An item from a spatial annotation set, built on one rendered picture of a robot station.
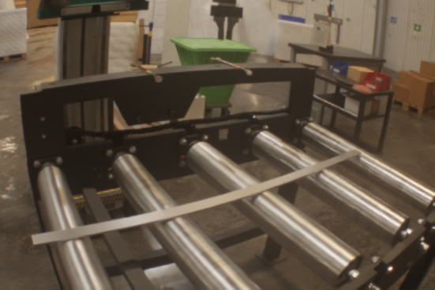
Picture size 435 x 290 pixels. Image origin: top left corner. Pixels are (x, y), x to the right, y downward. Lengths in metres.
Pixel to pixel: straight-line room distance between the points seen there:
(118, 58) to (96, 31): 2.44
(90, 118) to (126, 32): 2.38
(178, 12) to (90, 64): 2.93
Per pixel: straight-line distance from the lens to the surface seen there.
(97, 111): 2.25
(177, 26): 5.00
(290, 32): 7.99
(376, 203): 1.16
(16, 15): 9.18
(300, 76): 1.67
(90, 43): 2.18
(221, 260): 0.81
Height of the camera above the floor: 1.46
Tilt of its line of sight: 22 degrees down
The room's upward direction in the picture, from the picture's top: 4 degrees clockwise
